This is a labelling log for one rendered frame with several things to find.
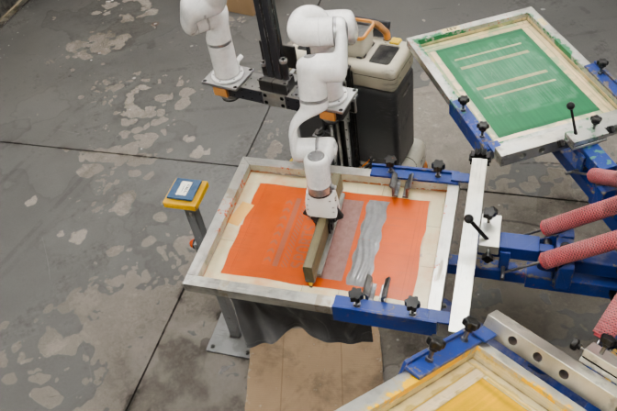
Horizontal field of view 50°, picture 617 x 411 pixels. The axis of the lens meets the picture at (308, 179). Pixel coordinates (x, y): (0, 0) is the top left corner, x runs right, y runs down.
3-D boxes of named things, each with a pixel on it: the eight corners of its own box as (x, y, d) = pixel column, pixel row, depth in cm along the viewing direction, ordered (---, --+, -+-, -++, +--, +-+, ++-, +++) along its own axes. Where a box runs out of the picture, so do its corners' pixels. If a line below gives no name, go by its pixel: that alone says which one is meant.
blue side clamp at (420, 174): (370, 186, 233) (369, 172, 228) (373, 176, 237) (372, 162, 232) (457, 195, 225) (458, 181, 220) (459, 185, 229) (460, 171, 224)
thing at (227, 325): (206, 350, 303) (144, 209, 236) (222, 311, 318) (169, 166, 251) (251, 359, 297) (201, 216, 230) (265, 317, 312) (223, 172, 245)
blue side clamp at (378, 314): (333, 320, 196) (330, 306, 192) (337, 305, 200) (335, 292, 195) (436, 337, 188) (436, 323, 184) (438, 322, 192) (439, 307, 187)
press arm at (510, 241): (476, 254, 201) (477, 244, 197) (478, 239, 205) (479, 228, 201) (537, 262, 196) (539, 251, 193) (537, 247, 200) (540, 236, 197)
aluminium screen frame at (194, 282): (185, 291, 209) (182, 283, 206) (244, 163, 248) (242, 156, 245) (438, 331, 188) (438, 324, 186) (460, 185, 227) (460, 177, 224)
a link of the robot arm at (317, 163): (306, 132, 205) (336, 131, 203) (309, 160, 211) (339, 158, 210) (301, 163, 193) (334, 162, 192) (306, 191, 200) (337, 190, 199)
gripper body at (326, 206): (338, 181, 205) (342, 207, 212) (307, 178, 208) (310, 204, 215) (332, 196, 199) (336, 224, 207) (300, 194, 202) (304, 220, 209)
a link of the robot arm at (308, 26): (284, -5, 190) (350, -9, 188) (303, 22, 227) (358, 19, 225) (286, 45, 191) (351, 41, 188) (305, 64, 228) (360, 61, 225)
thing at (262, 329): (248, 349, 240) (224, 279, 211) (252, 340, 243) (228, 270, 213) (374, 372, 228) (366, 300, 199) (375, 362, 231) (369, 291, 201)
